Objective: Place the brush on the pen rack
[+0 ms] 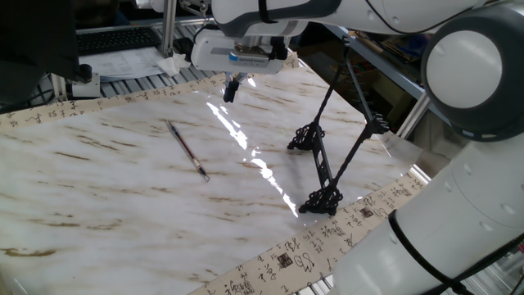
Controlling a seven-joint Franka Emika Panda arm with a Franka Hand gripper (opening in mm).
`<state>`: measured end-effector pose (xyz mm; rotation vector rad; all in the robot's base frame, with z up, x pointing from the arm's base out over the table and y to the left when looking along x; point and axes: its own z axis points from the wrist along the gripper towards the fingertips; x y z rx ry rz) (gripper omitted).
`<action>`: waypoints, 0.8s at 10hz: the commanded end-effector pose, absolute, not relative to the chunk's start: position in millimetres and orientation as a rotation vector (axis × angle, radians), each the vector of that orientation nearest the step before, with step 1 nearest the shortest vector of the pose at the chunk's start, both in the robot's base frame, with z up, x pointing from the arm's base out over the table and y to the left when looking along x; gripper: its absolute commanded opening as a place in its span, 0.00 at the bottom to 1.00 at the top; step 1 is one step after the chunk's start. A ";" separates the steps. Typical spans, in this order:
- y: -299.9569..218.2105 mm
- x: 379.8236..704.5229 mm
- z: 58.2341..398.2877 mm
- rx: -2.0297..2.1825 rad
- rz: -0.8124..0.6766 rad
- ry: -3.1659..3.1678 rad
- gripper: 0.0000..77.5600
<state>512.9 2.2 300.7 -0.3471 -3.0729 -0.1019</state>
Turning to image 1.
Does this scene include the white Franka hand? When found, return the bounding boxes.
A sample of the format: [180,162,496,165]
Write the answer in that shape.
[190,29,294,104]

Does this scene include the brown calligraphy brush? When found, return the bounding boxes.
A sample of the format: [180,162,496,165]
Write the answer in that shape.
[165,119,210,183]

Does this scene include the black ornate pen rack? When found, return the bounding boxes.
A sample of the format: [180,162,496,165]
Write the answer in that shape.
[287,35,391,217]

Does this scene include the white crumpled tissue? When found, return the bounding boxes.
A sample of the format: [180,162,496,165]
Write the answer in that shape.
[156,52,192,78]

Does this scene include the printed paper sheets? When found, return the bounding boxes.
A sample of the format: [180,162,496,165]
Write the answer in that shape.
[79,46,175,83]

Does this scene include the black keyboard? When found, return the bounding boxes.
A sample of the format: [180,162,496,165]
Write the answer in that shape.
[76,26,162,57]

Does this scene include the glossy marble pattern mat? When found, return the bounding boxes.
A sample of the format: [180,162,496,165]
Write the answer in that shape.
[0,65,425,295]

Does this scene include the beige calligraphy print paper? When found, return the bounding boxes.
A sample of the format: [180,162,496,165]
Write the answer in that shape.
[0,52,429,295]

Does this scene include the black computer monitor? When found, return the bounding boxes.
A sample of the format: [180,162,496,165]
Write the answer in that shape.
[0,0,82,107]

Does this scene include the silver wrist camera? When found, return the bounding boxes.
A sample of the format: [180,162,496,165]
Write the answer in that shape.
[210,45,272,65]

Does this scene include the upright aluminium profile post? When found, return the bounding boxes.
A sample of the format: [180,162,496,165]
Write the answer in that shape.
[159,0,178,58]

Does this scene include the grey metal shelf frame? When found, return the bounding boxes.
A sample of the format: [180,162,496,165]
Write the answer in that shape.
[325,23,451,141]

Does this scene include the white mount with black knob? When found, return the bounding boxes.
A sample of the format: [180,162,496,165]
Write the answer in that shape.
[65,63,102,99]

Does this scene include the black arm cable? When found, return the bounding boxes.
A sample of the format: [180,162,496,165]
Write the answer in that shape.
[257,0,524,295]

